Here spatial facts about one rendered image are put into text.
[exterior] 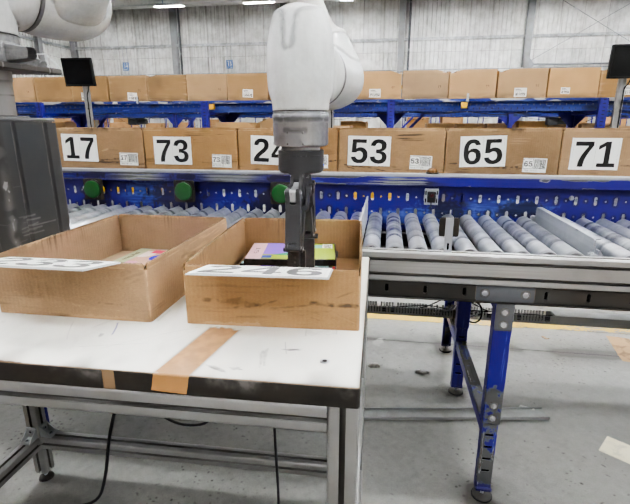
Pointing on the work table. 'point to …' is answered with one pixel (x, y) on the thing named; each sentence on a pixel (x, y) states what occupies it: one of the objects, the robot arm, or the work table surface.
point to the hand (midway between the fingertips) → (301, 266)
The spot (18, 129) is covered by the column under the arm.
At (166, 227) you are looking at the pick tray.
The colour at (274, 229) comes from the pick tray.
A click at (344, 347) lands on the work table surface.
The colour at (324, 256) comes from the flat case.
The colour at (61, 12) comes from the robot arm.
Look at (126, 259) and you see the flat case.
